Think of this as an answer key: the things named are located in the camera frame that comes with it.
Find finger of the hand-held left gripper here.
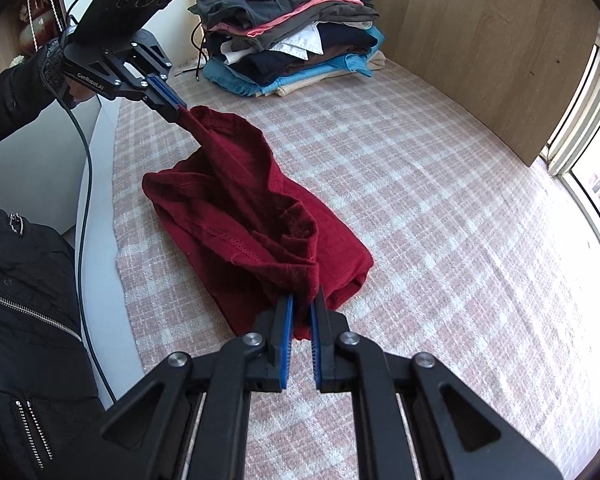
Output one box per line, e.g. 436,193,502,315
114,66,182,124
130,30,189,112

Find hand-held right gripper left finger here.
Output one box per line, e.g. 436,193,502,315
100,293,296,480

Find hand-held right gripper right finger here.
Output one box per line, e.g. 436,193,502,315
309,291,564,480

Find dark red knit garment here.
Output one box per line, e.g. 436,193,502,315
142,105,376,342

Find person's left forearm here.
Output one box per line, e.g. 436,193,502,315
0,40,70,162

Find stack of folded clothes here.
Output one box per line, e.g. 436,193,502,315
187,0,387,99

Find person's left hand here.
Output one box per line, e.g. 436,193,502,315
66,80,97,110

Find dark wooden cabinet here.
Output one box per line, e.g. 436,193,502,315
0,0,106,86

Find pink plaid blanket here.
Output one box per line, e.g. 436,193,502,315
111,57,600,480

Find person's black jacket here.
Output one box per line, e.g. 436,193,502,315
0,180,117,480

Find wooden panel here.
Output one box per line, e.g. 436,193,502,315
357,0,600,168

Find black cable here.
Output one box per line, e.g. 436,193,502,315
191,21,208,84
55,0,117,407

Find white bed frame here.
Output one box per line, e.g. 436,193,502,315
60,95,149,412

